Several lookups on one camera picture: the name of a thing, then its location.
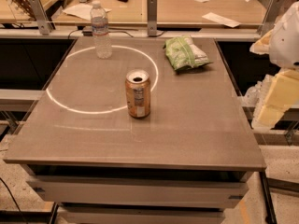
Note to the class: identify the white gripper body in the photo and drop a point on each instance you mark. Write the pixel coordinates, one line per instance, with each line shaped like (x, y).
(286, 44)

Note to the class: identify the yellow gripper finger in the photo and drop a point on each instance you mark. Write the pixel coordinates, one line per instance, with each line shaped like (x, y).
(278, 93)
(262, 46)

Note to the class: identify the orange soda can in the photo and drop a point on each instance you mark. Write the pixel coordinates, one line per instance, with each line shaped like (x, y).
(137, 87)

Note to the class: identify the white paper sheet right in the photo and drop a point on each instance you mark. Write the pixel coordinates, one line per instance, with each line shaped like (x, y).
(221, 20)

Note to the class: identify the green white chip bag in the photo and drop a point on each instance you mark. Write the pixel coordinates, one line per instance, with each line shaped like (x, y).
(183, 54)

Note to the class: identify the clear plastic water bottle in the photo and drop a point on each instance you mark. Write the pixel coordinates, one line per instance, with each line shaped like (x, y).
(99, 24)

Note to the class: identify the white paper sheet left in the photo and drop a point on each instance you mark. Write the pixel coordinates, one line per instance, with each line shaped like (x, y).
(82, 10)

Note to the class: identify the white drawer cabinet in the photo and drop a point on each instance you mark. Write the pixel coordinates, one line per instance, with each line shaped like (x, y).
(112, 200)

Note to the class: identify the right metal bracket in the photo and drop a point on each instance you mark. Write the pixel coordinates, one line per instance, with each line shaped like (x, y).
(270, 16)

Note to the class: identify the metal bracket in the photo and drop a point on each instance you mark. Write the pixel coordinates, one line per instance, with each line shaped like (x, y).
(43, 23)
(152, 17)
(270, 16)

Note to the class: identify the middle metal bracket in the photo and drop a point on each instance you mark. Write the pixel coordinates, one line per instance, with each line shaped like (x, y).
(152, 17)

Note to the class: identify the left metal bracket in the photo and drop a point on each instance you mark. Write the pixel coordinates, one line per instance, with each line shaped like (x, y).
(43, 23)

